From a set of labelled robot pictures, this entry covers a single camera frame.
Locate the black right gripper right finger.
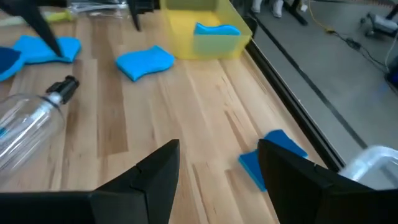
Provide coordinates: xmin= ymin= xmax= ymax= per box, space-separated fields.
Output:
xmin=257 ymin=139 xmax=398 ymax=224

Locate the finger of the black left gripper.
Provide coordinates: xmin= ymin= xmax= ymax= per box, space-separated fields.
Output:
xmin=0 ymin=0 xmax=68 ymax=58
xmin=126 ymin=0 xmax=144 ymax=32

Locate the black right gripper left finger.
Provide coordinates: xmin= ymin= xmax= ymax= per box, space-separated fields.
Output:
xmin=0 ymin=139 xmax=181 ymax=224

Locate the blue wavy kitchen sponge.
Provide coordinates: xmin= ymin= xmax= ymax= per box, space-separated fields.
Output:
xmin=114 ymin=45 xmax=177 ymax=83
xmin=193 ymin=22 xmax=242 ymax=57
xmin=238 ymin=129 xmax=309 ymax=193
xmin=11 ymin=34 xmax=83 ymax=65

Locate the blue cloth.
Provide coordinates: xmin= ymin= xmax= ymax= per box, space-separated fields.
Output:
xmin=0 ymin=46 xmax=26 ymax=83

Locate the green dish brush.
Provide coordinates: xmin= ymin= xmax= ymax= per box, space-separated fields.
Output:
xmin=0 ymin=10 xmax=76 ymax=27

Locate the yellow plastic tray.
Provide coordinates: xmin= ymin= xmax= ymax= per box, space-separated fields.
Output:
xmin=160 ymin=0 xmax=253 ymax=60

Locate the clear plastic storage bin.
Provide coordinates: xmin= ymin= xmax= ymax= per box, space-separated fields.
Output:
xmin=338 ymin=144 xmax=398 ymax=191

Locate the grey floor device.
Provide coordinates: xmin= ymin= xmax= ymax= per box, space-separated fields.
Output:
xmin=360 ymin=12 xmax=398 ymax=37

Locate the black aluminium table frame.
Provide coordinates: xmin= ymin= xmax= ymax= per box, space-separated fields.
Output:
xmin=242 ymin=15 xmax=346 ymax=172

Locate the yellow cable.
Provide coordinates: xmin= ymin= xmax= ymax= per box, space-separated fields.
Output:
xmin=306 ymin=0 xmax=336 ymax=34

